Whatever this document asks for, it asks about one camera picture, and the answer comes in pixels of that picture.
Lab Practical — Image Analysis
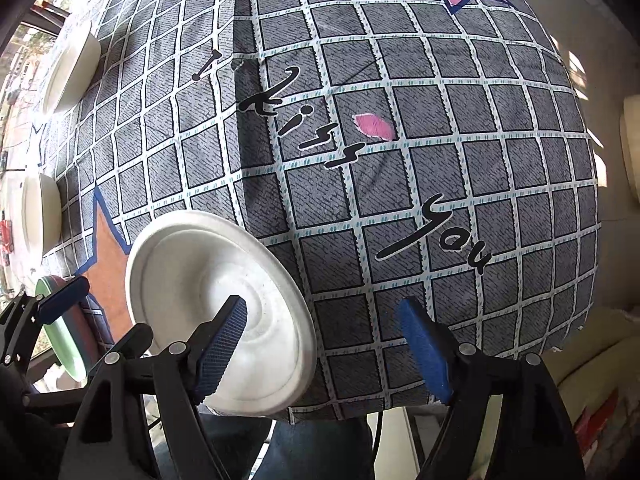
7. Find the large white paper bowl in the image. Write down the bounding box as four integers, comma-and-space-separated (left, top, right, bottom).
22, 172, 62, 266

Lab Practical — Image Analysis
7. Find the grey checkered star tablecloth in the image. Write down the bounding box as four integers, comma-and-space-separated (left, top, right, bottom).
37, 0, 598, 422

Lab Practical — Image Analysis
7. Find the red square plastic plate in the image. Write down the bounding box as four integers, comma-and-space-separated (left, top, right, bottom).
74, 295, 114, 375

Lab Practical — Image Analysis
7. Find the white paper plate behind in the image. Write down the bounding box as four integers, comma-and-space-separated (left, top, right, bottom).
42, 21, 101, 116

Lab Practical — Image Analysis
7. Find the green square plastic plate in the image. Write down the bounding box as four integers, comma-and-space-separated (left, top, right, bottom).
36, 275, 87, 382

